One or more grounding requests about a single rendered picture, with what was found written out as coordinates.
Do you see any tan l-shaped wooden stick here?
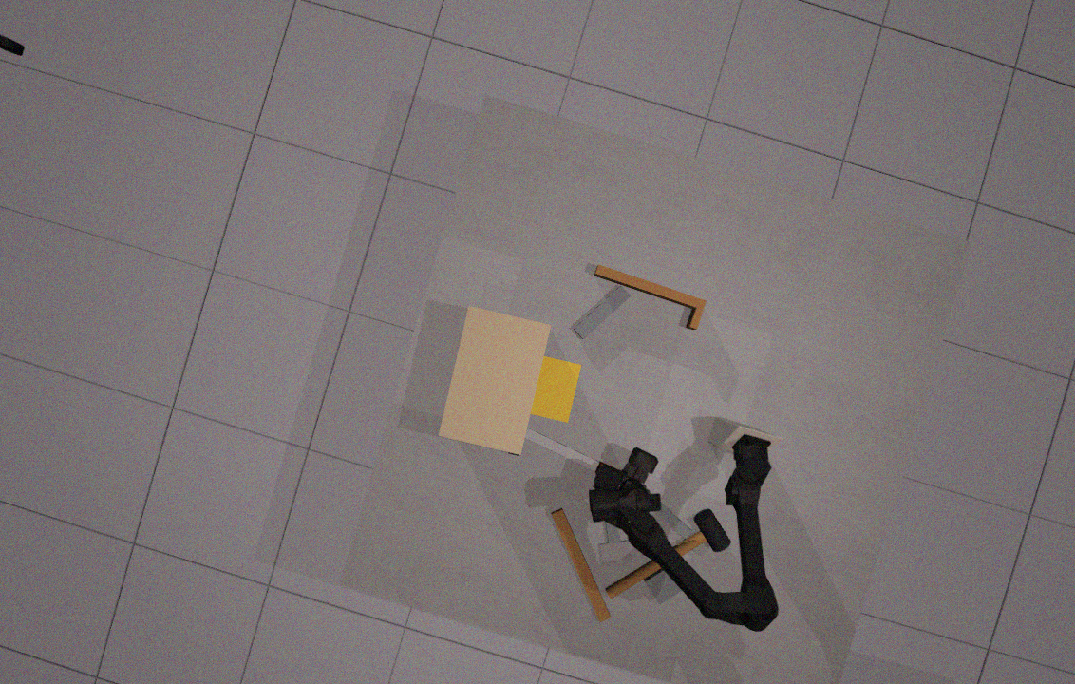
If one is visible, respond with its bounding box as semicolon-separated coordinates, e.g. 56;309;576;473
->
594;263;707;330

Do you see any brown cylinder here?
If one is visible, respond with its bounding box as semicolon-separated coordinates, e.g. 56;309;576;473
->
525;428;605;474

